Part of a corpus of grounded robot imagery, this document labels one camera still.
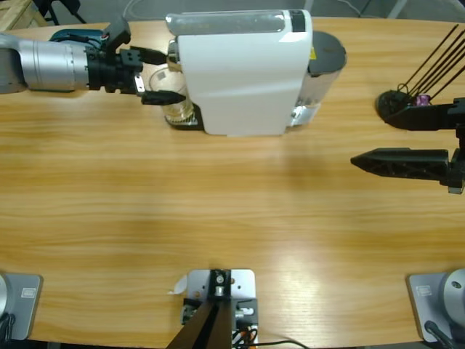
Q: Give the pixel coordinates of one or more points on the white capsule coffee machine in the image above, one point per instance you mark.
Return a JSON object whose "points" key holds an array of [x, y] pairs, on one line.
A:
{"points": [[239, 83]]}

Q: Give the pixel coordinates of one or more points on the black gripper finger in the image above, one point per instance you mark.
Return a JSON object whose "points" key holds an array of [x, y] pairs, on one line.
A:
{"points": [[428, 118], [160, 97], [136, 58], [403, 165]]}

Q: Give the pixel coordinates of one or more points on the grey metal leg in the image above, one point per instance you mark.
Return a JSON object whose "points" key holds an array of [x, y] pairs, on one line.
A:
{"points": [[396, 9]]}

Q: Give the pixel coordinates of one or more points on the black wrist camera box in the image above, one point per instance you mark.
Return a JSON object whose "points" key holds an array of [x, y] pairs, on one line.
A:
{"points": [[118, 34]]}

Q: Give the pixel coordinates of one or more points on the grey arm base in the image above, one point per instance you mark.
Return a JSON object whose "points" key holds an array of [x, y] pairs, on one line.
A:
{"points": [[436, 294], [25, 305]]}

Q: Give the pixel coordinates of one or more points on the dark camera mount post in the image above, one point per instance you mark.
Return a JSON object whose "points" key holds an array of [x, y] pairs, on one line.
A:
{"points": [[210, 327]]}

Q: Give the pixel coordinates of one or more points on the black chair legs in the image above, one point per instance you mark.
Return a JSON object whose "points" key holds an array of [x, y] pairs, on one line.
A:
{"points": [[61, 7]]}

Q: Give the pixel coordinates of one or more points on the teal plastic tray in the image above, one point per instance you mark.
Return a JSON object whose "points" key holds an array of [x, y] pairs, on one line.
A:
{"points": [[60, 36]]}

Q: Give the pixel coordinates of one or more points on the clear glass cup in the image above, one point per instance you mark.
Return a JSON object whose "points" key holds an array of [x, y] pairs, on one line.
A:
{"points": [[163, 78]]}

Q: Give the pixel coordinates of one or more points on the white tape tab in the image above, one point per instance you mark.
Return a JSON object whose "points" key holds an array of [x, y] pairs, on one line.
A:
{"points": [[179, 285]]}

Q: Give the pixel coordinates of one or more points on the black capsule holder with rods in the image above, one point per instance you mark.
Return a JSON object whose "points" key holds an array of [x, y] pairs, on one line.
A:
{"points": [[390, 103]]}

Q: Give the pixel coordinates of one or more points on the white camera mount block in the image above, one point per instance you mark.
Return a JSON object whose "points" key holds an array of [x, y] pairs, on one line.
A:
{"points": [[241, 281]]}

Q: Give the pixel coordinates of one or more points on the purple coffee capsule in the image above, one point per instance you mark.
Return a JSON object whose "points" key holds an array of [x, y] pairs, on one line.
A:
{"points": [[422, 100]]}

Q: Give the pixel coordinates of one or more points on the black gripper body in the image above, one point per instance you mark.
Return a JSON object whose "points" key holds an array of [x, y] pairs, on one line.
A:
{"points": [[458, 167], [105, 72]]}

